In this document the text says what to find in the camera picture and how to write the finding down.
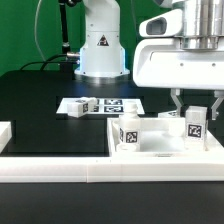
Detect black cables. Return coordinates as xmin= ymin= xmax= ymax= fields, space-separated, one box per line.
xmin=19 ymin=53 xmax=81 ymax=72

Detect black camera pole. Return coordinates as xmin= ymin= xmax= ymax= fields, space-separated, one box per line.
xmin=58 ymin=0 xmax=82 ymax=72

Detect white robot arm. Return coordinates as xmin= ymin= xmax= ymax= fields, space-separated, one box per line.
xmin=75 ymin=0 xmax=224 ymax=118

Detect white square tabletop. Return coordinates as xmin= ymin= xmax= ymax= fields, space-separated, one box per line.
xmin=107 ymin=118 xmax=224 ymax=158

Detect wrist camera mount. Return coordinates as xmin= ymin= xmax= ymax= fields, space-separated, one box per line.
xmin=139 ymin=9 xmax=183 ymax=38

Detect white U-shaped obstacle fence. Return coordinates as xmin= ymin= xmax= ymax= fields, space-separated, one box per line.
xmin=0 ymin=121 xmax=224 ymax=184

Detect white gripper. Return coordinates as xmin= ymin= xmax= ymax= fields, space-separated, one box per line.
xmin=133 ymin=38 xmax=224 ymax=120

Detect white paper with tags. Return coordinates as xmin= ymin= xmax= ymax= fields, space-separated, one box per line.
xmin=56 ymin=97 xmax=146 ymax=116

